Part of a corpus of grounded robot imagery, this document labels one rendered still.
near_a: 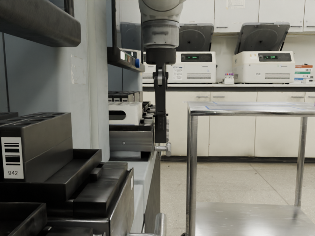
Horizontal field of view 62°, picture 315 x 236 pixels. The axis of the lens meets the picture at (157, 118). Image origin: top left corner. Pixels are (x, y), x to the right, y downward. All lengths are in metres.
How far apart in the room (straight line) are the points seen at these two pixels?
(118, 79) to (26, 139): 1.00
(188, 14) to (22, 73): 3.03
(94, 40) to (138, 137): 0.24
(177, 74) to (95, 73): 2.49
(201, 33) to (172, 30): 2.64
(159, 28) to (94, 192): 0.46
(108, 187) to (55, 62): 0.19
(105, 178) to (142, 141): 0.34
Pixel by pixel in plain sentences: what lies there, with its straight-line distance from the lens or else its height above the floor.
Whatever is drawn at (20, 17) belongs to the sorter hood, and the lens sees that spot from 0.24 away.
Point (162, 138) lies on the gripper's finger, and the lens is 0.68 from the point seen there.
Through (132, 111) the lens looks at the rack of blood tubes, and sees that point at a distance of 0.63.
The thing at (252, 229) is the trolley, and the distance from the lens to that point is 1.32.
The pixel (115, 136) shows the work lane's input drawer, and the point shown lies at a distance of 0.63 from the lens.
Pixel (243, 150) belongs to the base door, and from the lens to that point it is 3.17.
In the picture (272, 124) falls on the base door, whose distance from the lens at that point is 3.20.
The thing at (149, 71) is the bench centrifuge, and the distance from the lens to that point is 2.97.
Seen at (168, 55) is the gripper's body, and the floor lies 0.98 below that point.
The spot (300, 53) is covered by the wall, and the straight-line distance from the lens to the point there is 3.98.
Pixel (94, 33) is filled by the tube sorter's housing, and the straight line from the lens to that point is 0.52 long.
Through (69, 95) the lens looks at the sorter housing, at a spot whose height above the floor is 0.90.
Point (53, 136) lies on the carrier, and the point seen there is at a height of 0.86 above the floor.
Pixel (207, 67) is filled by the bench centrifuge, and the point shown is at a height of 1.08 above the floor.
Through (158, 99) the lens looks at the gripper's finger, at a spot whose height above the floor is 0.88.
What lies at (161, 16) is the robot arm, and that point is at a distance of 0.64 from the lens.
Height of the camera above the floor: 0.92
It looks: 8 degrees down
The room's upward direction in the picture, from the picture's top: straight up
